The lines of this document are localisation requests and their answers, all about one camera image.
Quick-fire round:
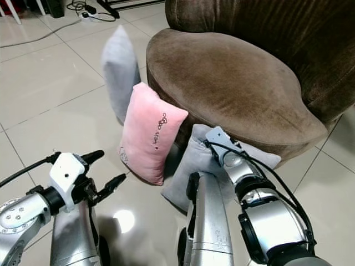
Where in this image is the white power strip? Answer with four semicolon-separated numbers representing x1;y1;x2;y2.
80;11;98;22

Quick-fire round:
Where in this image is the flat grey pillow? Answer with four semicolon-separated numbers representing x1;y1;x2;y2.
161;123;282;214

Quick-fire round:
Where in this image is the brown velvet sofa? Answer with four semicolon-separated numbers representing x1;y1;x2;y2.
146;0;355;165

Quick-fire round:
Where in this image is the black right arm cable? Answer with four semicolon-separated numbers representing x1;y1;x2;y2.
204;141;316;247

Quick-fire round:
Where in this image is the white chair leg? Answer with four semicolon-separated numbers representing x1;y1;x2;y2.
4;0;19;17

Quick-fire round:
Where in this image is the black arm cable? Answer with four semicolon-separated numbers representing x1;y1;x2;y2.
0;154;61;188
204;141;316;247

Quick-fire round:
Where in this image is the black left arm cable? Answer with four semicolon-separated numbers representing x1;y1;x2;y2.
0;154;61;188

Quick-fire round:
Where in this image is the silver left robot leg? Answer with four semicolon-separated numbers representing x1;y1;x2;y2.
50;199;107;266

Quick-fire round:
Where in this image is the black box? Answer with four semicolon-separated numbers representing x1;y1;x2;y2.
44;0;66;19

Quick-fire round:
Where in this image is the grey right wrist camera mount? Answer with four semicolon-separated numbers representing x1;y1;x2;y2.
205;126;243;167

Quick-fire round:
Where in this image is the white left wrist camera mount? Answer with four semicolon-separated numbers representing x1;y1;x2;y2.
48;152;88;198

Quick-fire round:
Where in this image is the grey floor cable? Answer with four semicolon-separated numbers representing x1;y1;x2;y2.
0;19;84;49

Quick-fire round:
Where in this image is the pink embroidered pillow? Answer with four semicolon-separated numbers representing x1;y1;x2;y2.
118;82;189;187

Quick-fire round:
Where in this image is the silver right robot leg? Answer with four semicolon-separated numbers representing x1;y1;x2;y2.
176;172;237;266

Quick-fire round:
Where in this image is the black metal stand base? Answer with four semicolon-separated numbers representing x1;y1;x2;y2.
96;0;168;19

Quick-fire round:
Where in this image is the tall grey pillow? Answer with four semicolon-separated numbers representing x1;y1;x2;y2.
101;24;142;125

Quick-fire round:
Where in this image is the silver robot leg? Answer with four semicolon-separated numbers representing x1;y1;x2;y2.
176;172;237;266
50;199;107;266

